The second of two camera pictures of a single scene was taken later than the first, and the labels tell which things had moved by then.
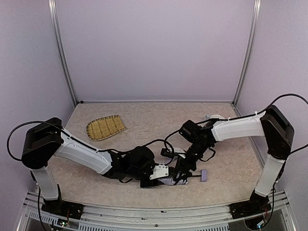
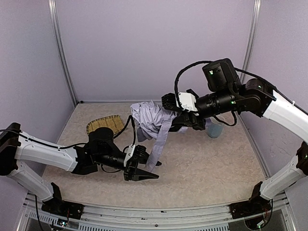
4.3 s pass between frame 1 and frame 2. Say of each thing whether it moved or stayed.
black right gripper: moved
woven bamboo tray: stayed
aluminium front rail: stayed
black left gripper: moved
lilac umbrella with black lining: moved
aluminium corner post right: stayed
